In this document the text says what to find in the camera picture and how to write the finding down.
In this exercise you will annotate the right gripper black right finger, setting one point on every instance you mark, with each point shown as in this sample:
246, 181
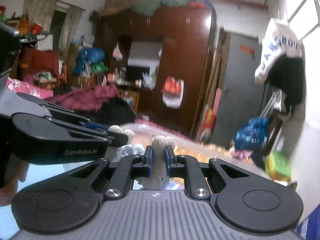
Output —
187, 168

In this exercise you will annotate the white black hanging jacket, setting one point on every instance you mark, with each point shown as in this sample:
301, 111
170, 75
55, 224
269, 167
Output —
282, 63

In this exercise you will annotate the green yellow box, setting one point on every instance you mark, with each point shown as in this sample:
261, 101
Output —
277, 167

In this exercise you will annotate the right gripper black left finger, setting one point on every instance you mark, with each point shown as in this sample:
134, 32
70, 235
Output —
120, 175

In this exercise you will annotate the blue plastic bag by door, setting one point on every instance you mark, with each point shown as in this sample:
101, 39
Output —
253, 135

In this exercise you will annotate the translucent white plastic basket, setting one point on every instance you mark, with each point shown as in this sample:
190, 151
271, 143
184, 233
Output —
143, 135

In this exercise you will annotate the blue bags pile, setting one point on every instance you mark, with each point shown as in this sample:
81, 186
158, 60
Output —
90, 61

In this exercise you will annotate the dark red wooden wardrobe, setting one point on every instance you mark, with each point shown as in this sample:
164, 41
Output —
185, 33

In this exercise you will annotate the light blue folding table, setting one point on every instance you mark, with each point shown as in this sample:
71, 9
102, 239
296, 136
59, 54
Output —
34, 174

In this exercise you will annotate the orange white hanging bag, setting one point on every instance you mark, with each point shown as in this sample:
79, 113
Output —
172, 92

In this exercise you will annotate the grey door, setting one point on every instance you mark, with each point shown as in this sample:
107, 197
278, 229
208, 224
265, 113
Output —
241, 98

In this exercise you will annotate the magenta plaid blanket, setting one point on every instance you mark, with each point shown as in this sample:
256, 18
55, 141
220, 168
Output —
85, 99

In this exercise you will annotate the red yellow leaning bag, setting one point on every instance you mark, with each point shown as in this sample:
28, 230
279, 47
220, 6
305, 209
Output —
206, 125

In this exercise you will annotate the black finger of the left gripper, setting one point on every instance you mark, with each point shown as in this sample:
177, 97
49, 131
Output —
37, 140
68, 119

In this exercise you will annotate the white plush bunny toy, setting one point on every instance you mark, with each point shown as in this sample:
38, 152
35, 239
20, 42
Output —
153, 154

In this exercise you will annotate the blue woven shopping bag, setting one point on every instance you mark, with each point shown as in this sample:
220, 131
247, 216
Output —
309, 228

